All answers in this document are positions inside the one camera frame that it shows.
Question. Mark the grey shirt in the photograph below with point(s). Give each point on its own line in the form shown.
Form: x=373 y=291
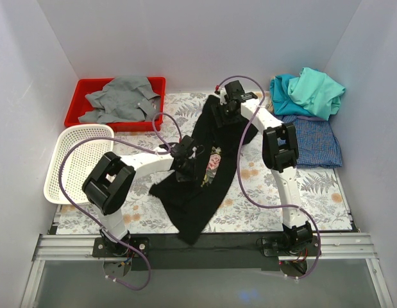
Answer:
x=124 y=99

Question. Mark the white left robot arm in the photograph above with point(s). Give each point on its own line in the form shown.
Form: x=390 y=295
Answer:
x=109 y=183

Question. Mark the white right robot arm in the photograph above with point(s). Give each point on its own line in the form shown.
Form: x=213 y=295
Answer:
x=279 y=153

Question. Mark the dark teal shirt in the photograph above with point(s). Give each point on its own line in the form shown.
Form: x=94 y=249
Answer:
x=287 y=98

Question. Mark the white perforated plastic basket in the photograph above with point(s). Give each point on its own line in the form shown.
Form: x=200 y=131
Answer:
x=79 y=163

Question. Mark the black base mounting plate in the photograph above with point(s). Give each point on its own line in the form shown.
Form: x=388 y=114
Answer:
x=217 y=251

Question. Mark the black floral print t-shirt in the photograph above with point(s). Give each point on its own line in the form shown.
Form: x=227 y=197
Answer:
x=191 y=205

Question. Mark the blue patterned folded shirt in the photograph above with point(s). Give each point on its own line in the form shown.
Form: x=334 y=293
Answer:
x=317 y=144

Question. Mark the red plastic bin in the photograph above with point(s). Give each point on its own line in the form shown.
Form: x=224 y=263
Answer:
x=80 y=105

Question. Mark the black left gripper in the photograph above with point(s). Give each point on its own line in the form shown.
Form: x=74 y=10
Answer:
x=184 y=170

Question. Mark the aluminium rail frame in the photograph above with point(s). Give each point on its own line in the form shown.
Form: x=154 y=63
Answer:
x=334 y=245

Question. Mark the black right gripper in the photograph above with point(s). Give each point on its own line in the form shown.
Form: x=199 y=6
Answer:
x=222 y=116

